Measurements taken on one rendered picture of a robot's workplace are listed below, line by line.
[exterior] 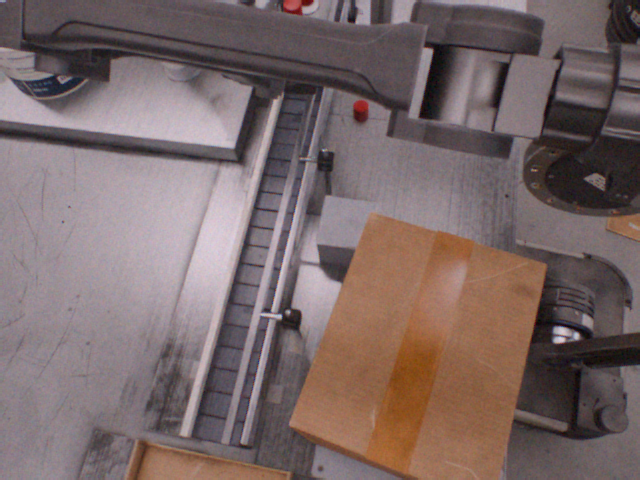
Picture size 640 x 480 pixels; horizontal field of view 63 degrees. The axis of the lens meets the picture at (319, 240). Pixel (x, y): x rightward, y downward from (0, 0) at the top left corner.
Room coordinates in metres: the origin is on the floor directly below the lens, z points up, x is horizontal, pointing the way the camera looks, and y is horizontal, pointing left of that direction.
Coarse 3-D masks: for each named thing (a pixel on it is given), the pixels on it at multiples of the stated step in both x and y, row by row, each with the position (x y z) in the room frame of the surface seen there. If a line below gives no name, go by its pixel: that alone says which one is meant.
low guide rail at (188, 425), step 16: (272, 112) 0.69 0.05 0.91; (272, 128) 0.65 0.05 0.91; (256, 176) 0.55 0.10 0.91; (256, 192) 0.52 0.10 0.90; (240, 224) 0.45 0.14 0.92; (240, 240) 0.42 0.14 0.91; (224, 288) 0.33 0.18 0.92; (224, 304) 0.31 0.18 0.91; (208, 336) 0.25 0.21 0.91; (208, 352) 0.23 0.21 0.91; (208, 368) 0.20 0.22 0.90; (192, 400) 0.15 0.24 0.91; (192, 416) 0.13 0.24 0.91
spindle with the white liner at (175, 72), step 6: (168, 66) 0.86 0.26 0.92; (174, 66) 0.85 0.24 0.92; (180, 66) 0.85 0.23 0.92; (168, 72) 0.87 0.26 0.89; (174, 72) 0.85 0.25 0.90; (180, 72) 0.85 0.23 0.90; (186, 72) 0.85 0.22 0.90; (192, 72) 0.86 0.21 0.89; (198, 72) 0.86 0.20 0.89; (174, 78) 0.85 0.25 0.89; (180, 78) 0.85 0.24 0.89; (186, 78) 0.85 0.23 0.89
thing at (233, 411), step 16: (336, 0) 0.92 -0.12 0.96; (304, 112) 0.64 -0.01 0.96; (304, 128) 0.60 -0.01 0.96; (288, 176) 0.51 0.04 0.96; (288, 192) 0.47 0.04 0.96; (272, 240) 0.39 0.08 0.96; (272, 256) 0.36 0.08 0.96; (256, 304) 0.28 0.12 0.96; (256, 320) 0.25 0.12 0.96; (256, 336) 0.23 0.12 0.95; (240, 368) 0.18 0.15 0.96; (240, 384) 0.16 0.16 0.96; (240, 400) 0.13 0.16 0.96; (224, 432) 0.09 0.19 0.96
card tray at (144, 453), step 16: (144, 448) 0.10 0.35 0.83; (160, 448) 0.10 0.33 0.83; (176, 448) 0.09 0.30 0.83; (128, 464) 0.08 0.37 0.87; (144, 464) 0.08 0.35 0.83; (160, 464) 0.07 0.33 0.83; (176, 464) 0.07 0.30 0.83; (192, 464) 0.07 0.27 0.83; (208, 464) 0.06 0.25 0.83; (224, 464) 0.06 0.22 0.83; (240, 464) 0.05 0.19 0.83; (256, 464) 0.05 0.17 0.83
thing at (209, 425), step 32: (288, 96) 0.75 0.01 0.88; (320, 96) 0.74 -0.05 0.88; (288, 128) 0.67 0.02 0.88; (288, 160) 0.59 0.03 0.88; (256, 224) 0.46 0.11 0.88; (288, 224) 0.45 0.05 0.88; (256, 256) 0.40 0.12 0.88; (256, 288) 0.34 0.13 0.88; (224, 320) 0.29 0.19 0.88; (224, 352) 0.23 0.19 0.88; (256, 352) 0.22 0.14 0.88; (224, 384) 0.18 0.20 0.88; (224, 416) 0.13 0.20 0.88
